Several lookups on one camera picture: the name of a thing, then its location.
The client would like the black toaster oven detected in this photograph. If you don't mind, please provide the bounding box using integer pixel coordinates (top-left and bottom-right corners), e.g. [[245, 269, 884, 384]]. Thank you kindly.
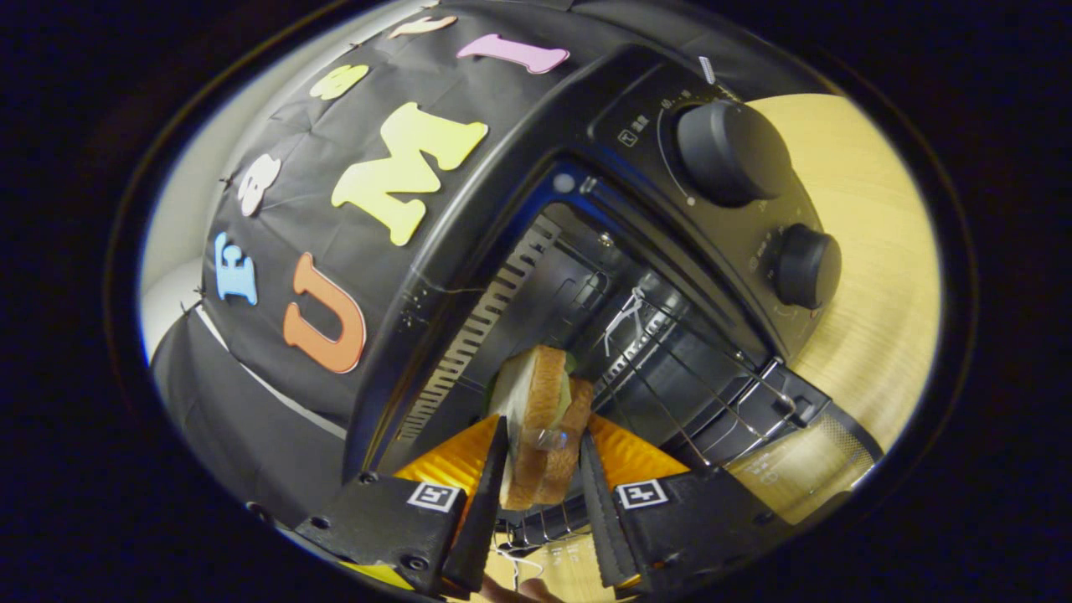
[[343, 46, 884, 570]]

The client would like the toast sandwich with lettuce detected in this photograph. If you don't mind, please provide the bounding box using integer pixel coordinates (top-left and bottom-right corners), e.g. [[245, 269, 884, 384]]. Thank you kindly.
[[486, 345, 595, 512]]

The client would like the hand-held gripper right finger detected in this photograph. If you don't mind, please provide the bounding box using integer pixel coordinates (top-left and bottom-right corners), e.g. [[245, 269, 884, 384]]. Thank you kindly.
[[580, 412, 792, 600]]

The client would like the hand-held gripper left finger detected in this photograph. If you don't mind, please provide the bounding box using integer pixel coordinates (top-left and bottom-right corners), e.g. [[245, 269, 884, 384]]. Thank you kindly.
[[293, 415, 510, 600]]

